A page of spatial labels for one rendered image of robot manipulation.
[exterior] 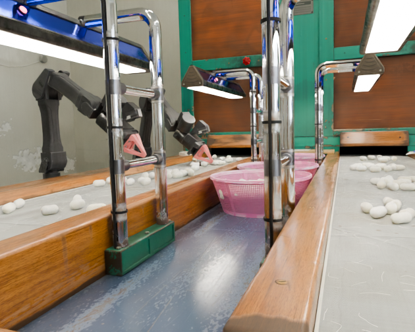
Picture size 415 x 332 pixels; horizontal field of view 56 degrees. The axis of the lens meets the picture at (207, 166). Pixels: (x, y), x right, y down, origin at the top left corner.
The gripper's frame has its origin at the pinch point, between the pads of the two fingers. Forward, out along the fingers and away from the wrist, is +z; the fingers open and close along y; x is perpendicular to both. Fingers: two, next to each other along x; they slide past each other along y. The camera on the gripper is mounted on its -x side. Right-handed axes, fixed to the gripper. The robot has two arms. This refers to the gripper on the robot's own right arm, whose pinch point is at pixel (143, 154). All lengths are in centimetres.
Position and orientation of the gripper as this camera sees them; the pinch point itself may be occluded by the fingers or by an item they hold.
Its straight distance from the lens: 129.3
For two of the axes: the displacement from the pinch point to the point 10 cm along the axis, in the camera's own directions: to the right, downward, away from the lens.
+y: 3.3, -1.0, 9.4
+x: -5.8, 7.6, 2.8
